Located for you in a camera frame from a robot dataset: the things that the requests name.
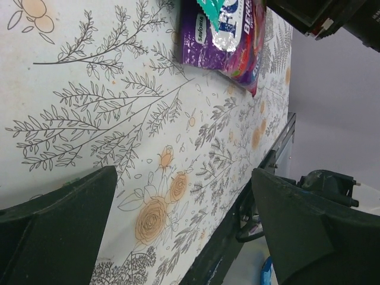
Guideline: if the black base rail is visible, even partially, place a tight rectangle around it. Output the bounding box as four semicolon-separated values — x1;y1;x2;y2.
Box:
178;112;297;285

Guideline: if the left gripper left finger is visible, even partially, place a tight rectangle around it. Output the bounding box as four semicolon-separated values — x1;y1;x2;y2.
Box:
1;166;118;284

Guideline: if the teal Fox's mint bag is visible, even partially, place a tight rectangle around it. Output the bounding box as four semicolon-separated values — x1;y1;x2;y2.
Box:
197;0;229;32

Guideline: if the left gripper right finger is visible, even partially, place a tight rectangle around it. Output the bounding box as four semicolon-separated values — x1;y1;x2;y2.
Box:
252;168;379;284

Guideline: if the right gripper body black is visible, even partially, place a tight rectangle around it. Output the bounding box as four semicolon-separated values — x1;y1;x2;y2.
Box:
267;0;379;52

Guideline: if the floral table mat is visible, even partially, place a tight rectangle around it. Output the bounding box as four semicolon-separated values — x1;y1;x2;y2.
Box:
1;1;293;284

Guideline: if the purple Fox's berries bag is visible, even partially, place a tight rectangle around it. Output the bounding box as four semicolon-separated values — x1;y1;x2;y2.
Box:
176;1;267;95

